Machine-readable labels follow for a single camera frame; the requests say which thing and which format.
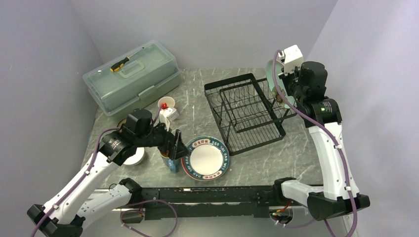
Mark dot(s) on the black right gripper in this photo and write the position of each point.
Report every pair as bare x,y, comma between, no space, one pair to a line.
285,78

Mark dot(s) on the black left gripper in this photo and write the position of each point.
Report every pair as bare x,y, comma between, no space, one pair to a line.
174,144

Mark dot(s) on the light blue flower plate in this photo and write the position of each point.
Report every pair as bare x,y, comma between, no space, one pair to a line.
275,85

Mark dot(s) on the red teal rimmed plate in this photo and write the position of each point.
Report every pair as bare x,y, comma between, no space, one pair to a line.
208,160

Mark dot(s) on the black wire dish rack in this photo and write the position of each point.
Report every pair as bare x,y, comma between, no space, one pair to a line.
246,113

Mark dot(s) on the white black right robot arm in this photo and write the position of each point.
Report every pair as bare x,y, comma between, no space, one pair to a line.
339,194

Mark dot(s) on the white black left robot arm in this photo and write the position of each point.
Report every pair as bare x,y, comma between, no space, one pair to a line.
71,210

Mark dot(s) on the blue mug orange inside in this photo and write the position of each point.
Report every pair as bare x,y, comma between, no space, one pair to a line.
171,163

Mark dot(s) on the white ceramic bowl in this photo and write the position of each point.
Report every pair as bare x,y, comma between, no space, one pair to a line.
137,158

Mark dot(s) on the pink ceramic mug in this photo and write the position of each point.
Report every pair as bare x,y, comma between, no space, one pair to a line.
166,102

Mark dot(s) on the brown glazed bowl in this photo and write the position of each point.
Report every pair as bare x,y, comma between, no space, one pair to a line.
121,124

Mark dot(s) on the green translucent plastic storage box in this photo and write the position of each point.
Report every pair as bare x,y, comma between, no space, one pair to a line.
146,77

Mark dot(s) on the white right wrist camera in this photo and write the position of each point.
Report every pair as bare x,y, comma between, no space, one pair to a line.
291,59

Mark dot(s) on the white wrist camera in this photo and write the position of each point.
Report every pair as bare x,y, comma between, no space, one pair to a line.
291,59
167,114

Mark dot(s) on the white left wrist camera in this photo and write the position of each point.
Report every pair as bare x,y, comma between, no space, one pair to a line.
167,114

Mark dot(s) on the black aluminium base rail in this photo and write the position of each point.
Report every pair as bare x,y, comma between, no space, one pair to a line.
255,201

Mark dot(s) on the yellow black handled screwdriver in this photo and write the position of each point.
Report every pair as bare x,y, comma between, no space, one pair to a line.
118,65

